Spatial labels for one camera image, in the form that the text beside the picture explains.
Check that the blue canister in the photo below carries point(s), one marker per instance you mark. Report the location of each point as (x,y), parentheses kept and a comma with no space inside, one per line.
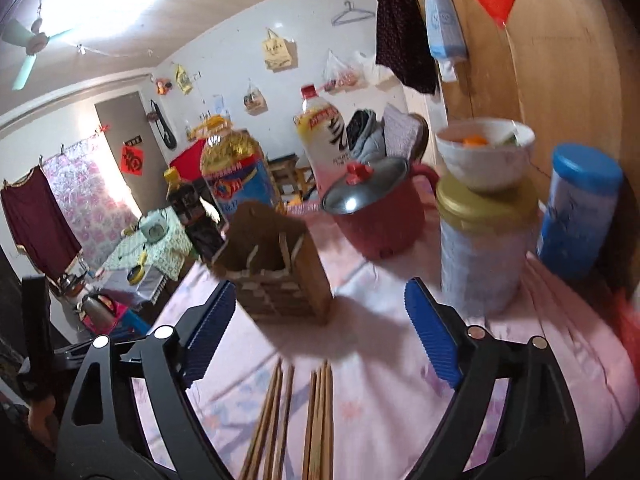
(575,220)

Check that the grey door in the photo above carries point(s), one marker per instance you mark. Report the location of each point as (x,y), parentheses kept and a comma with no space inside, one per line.
(115,120)

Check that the pink tablecloth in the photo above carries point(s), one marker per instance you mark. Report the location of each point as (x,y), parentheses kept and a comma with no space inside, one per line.
(380,340)

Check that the red cooking pot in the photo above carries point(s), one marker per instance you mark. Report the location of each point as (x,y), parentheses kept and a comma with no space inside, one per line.
(385,230)

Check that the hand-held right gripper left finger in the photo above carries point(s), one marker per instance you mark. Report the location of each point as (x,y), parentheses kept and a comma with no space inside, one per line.
(212,325)

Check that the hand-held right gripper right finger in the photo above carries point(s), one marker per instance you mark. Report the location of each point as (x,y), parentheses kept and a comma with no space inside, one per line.
(432,335)

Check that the metal teapot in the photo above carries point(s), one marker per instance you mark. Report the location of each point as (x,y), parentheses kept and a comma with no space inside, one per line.
(72,285)

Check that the black hanging bag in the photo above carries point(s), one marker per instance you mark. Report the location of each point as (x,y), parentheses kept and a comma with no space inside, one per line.
(167,132)

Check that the floral curtain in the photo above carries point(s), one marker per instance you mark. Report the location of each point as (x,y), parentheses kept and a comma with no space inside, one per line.
(90,195)

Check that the steel electric kettle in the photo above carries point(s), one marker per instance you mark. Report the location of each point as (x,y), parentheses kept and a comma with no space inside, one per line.
(97,312)

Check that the pink drink bottle red cap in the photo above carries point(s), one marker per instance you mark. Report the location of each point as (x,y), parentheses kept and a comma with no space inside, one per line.
(325,135)

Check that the tin can gold lid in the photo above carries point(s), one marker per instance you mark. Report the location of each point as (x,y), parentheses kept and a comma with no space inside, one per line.
(480,260)

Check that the small yellow bag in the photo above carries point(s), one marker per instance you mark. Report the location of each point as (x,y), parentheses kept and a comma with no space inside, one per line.
(183,80)

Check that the maroon garment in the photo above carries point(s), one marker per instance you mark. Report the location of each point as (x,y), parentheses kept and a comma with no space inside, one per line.
(35,220)

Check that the rattan chair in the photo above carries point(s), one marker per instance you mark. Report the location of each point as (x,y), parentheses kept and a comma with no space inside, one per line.
(422,135)

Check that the clear plastic bag red contents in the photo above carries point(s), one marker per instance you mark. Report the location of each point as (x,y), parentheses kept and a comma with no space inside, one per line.
(340,75)

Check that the yellow tote bag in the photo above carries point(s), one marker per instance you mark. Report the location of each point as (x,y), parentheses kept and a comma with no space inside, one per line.
(277,52)

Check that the dark dotted garment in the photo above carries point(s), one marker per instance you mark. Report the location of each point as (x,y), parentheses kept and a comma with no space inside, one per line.
(400,25)

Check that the blue and white hanging packet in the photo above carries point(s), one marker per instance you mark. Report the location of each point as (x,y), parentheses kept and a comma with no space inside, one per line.
(221,107)

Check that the table with green floral cloth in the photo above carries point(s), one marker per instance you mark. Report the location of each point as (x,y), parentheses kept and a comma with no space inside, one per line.
(165,255)

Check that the wooden chopstick holder box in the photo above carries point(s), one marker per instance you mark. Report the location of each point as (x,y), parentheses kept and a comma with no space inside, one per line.
(280,295)

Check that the clear plastic bag of food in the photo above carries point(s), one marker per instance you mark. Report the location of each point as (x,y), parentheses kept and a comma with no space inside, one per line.
(252,100)

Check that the dark soy sauce bottle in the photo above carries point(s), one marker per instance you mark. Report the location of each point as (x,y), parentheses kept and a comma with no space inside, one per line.
(192,210)

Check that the blue and white plastic bag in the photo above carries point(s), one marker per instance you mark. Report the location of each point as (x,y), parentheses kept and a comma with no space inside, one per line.
(442,25)

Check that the bunch of wooden chopsticks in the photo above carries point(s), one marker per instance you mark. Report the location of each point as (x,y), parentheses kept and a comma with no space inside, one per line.
(320,420)

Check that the pale green ceiling fan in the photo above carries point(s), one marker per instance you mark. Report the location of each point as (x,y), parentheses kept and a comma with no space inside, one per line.
(32,42)

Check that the small yellow pan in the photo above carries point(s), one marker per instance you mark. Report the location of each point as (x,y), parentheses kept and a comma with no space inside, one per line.
(135,274)

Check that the red door sticker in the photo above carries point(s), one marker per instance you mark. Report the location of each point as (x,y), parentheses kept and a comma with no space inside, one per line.
(132,160)

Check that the small orange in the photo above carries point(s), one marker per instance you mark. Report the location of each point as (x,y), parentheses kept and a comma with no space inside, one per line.
(474,141)

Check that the patterned cushion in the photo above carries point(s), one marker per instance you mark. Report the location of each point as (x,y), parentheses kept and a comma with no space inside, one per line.
(400,130)

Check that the red cloth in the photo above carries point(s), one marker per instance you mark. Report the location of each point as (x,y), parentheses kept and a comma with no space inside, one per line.
(187,162)

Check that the low wooden stool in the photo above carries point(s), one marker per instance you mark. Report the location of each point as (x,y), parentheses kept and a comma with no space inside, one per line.
(287,172)

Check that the blue plastic stool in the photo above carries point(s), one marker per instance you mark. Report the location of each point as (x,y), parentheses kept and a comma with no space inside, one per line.
(132,322)

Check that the pale green rice cooker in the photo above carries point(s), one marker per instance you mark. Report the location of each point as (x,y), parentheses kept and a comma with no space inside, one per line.
(152,227)

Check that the orange wall ornament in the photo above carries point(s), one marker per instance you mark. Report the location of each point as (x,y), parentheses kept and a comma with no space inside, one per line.
(163,86)

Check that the white bowl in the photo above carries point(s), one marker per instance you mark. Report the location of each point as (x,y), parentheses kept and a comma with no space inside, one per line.
(480,165)

